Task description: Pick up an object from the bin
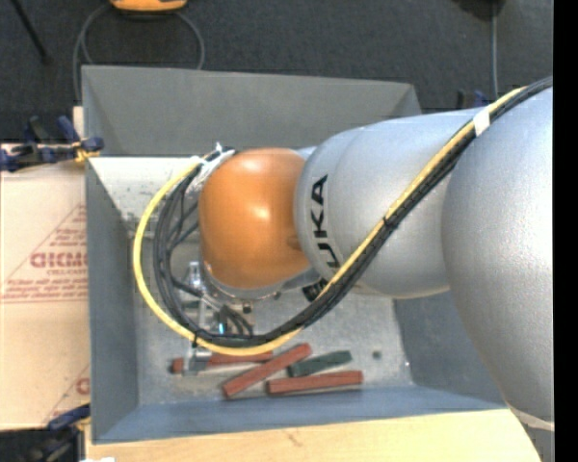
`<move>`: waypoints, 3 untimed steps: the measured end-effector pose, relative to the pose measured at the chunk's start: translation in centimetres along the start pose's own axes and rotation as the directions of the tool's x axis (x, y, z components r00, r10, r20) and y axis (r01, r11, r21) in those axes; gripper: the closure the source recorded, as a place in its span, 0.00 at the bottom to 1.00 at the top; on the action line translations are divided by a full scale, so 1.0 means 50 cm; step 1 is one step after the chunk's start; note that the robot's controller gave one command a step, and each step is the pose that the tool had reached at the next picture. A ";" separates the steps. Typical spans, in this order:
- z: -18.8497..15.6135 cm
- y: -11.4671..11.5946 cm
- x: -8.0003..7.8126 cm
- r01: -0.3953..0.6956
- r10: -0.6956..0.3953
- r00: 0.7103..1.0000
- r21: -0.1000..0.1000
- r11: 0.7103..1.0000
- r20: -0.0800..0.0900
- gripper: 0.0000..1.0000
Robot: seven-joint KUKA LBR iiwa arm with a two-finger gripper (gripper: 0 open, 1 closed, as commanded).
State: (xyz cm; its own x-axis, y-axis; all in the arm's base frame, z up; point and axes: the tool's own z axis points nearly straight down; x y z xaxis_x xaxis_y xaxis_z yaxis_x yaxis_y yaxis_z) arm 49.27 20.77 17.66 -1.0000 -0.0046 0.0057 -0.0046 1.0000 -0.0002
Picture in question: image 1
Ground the dark green flat block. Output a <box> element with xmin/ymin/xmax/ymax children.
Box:
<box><xmin>286</xmin><ymin>349</ymin><xmax>355</xmax><ymax>379</ymax></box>

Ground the red-brown flat block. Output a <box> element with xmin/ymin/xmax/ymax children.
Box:
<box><xmin>170</xmin><ymin>350</ymin><xmax>276</xmax><ymax>375</ymax></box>
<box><xmin>221</xmin><ymin>343</ymin><xmax>314</xmax><ymax>400</ymax></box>
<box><xmin>265</xmin><ymin>370</ymin><xmax>365</xmax><ymax>397</ymax></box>

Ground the grey metal bin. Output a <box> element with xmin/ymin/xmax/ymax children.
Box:
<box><xmin>80</xmin><ymin>64</ymin><xmax>512</xmax><ymax>445</ymax></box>

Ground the brown cardboard board, red print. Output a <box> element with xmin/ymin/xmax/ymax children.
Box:
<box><xmin>0</xmin><ymin>142</ymin><xmax>92</xmax><ymax>433</ymax></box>

